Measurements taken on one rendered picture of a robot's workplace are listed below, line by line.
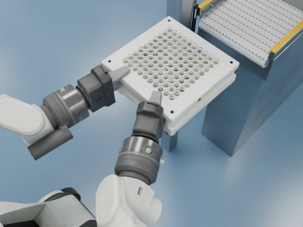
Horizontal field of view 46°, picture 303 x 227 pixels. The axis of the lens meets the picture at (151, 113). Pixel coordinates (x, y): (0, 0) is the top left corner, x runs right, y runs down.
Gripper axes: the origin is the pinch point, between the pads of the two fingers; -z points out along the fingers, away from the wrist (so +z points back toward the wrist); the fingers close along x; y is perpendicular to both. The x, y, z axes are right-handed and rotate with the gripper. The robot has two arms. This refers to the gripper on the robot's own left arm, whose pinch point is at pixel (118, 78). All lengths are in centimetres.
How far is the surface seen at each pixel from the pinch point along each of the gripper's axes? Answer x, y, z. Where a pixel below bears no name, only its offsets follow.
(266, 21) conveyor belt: 12, 1, -55
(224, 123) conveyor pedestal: 73, -1, -52
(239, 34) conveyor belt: 11.5, -0.2, -43.8
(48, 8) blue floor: 96, -150, -32
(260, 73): 20, 11, -45
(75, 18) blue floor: 96, -130, -42
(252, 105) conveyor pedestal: 50, 7, -54
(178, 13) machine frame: 6.3, -14.4, -30.9
